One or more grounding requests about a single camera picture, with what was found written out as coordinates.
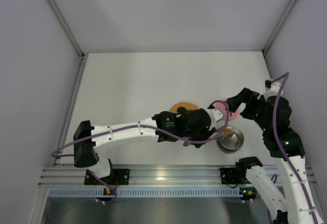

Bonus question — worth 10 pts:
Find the flower shaped yellow cookie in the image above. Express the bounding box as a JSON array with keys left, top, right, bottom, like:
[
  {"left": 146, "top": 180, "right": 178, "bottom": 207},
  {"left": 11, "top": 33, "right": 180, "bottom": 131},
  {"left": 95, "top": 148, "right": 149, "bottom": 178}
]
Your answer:
[{"left": 224, "top": 129, "right": 233, "bottom": 135}]

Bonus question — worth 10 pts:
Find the black sandwich cookie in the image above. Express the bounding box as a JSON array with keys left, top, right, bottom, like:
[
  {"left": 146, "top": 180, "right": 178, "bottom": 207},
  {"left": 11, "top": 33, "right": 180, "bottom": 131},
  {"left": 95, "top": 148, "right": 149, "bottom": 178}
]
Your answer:
[{"left": 177, "top": 107, "right": 187, "bottom": 114}]

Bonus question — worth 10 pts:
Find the pink round lid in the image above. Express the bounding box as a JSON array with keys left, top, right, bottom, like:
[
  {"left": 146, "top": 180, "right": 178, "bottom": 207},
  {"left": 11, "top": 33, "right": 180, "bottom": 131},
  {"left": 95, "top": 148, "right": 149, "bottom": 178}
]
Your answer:
[{"left": 214, "top": 102, "right": 240, "bottom": 121}]

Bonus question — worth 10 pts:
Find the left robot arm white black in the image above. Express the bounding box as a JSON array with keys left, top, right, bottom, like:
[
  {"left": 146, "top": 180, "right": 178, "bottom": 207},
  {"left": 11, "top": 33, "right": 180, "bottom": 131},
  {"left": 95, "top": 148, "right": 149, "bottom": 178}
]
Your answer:
[{"left": 73, "top": 106, "right": 224, "bottom": 178}]

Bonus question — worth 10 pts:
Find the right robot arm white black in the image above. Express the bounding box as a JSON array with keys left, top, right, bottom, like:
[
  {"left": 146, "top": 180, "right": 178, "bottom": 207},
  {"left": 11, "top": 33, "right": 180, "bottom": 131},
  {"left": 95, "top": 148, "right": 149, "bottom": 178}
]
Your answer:
[{"left": 226, "top": 88, "right": 324, "bottom": 223}]

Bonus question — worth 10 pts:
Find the steel lunch box bowl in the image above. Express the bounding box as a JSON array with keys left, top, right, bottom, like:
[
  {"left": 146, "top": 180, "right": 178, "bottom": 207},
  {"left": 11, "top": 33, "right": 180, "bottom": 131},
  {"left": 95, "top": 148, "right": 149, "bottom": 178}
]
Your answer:
[{"left": 217, "top": 126, "right": 244, "bottom": 153}]

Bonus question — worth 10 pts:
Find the woven bamboo tray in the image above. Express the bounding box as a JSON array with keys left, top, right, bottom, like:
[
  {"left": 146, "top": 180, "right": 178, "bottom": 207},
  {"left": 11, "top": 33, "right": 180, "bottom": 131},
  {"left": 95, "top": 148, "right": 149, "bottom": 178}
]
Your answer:
[{"left": 169, "top": 102, "right": 199, "bottom": 114}]

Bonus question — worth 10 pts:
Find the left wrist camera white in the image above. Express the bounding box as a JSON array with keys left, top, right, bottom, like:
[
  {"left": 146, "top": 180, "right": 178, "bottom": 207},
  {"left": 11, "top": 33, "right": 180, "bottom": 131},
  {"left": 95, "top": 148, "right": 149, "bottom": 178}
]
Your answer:
[{"left": 206, "top": 105, "right": 225, "bottom": 123}]

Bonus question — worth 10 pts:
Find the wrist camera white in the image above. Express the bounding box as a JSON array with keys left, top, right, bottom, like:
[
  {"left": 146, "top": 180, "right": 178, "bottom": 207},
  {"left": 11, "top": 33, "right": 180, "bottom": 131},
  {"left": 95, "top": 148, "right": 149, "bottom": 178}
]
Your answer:
[
  {"left": 206, "top": 105, "right": 225, "bottom": 123},
  {"left": 263, "top": 80, "right": 282, "bottom": 100}
]

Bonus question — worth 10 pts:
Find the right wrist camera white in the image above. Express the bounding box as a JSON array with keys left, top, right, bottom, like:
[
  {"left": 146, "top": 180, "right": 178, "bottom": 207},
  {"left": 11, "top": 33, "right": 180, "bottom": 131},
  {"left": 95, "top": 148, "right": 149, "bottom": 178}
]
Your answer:
[{"left": 263, "top": 80, "right": 282, "bottom": 100}]

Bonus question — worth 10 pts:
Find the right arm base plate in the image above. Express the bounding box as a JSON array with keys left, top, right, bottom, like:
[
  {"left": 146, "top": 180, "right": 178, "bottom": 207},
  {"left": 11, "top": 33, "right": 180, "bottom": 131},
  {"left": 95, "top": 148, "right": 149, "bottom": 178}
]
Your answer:
[{"left": 220, "top": 167, "right": 249, "bottom": 185}]

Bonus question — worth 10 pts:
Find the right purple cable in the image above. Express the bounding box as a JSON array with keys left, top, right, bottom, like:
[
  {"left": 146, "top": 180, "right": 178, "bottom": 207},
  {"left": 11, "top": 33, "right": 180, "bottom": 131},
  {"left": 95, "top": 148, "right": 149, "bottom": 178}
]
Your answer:
[{"left": 268, "top": 72, "right": 320, "bottom": 224}]

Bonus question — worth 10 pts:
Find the purple cable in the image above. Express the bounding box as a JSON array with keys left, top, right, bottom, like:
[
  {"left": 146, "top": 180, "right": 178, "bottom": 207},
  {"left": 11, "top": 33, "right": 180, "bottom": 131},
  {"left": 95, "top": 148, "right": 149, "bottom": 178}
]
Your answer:
[
  {"left": 268, "top": 72, "right": 320, "bottom": 224},
  {"left": 51, "top": 100, "right": 230, "bottom": 204}
]

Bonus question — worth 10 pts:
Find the slotted cable duct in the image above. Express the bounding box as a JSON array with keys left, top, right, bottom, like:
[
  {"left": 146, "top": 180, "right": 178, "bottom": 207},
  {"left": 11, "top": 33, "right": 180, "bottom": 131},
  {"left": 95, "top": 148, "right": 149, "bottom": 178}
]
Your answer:
[{"left": 48, "top": 186, "right": 255, "bottom": 198}]

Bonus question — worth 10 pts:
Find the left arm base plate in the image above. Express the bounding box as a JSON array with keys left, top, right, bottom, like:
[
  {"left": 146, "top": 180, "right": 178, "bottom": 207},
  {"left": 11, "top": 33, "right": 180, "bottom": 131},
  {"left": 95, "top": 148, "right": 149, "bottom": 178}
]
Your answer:
[{"left": 84, "top": 168, "right": 130, "bottom": 185}]

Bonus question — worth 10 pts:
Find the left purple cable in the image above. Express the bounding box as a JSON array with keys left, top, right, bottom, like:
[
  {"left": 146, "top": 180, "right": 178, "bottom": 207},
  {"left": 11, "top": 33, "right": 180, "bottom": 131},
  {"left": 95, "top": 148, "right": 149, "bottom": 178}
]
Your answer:
[{"left": 51, "top": 100, "right": 230, "bottom": 204}]

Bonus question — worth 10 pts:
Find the aluminium rail frame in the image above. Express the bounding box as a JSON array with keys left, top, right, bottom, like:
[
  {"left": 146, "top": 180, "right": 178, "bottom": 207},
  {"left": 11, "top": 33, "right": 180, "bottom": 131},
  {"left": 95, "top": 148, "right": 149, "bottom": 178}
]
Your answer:
[{"left": 38, "top": 164, "right": 317, "bottom": 188}]

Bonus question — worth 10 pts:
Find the left frame post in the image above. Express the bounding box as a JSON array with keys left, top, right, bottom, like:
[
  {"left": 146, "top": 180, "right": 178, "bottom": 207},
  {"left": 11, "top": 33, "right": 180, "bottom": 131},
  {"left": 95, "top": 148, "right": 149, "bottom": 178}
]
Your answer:
[{"left": 45, "top": 0, "right": 85, "bottom": 59}]

